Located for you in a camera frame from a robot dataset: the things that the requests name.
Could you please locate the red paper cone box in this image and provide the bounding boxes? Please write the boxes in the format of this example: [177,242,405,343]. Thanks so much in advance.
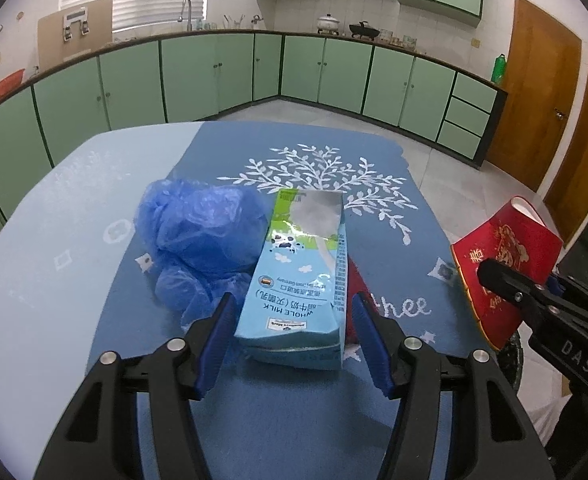
[450,195,565,352]

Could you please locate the blue plastic bag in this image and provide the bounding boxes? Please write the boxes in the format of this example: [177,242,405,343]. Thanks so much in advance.
[134,179,270,330]

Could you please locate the blue milk carton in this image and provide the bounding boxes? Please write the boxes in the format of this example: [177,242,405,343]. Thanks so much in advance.
[235,188,348,370]

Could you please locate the black trash bin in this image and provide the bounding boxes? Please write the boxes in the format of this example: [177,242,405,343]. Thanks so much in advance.
[496,332,524,392]

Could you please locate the green lower kitchen cabinets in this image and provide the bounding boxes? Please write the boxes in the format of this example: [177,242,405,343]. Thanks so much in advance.
[0,32,506,230]

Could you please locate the kitchen faucet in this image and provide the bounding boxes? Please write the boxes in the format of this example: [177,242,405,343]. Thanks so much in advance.
[177,0,193,32]

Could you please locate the blue patterned tablecloth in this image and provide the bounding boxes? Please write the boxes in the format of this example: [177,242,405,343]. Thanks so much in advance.
[0,122,484,479]

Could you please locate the green bottle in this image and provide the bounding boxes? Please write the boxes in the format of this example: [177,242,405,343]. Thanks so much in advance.
[490,53,506,86]

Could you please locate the brown wooden door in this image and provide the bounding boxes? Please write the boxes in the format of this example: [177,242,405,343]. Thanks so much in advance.
[487,0,582,191]

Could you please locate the black wok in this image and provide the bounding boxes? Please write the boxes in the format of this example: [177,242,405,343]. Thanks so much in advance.
[349,21,381,41]

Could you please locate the red basin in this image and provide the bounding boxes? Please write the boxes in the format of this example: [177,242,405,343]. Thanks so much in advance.
[0,68,25,101]

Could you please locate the white cooking pot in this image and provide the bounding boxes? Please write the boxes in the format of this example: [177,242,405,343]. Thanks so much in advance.
[317,14,341,36]

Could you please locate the wooden cutting board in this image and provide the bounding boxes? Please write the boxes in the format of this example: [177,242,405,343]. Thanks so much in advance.
[37,0,113,72]

